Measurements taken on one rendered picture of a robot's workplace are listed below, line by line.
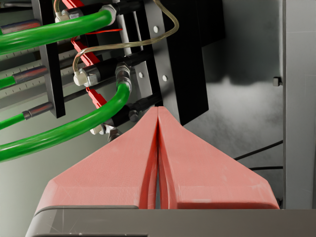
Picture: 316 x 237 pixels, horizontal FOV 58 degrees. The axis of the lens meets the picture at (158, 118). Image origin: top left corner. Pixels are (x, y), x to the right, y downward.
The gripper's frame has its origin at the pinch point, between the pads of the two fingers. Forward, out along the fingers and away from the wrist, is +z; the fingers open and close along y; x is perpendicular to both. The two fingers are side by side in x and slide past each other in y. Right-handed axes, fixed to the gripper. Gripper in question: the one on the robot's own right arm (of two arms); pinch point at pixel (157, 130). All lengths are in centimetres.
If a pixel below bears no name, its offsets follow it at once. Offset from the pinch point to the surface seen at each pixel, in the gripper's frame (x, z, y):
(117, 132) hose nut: 17.0, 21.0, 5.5
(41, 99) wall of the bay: 27, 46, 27
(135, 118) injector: 18.6, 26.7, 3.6
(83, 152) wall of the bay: 44, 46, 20
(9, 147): 7.4, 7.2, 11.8
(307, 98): 10.7, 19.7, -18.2
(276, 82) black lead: 16.0, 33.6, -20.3
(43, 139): 7.3, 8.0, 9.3
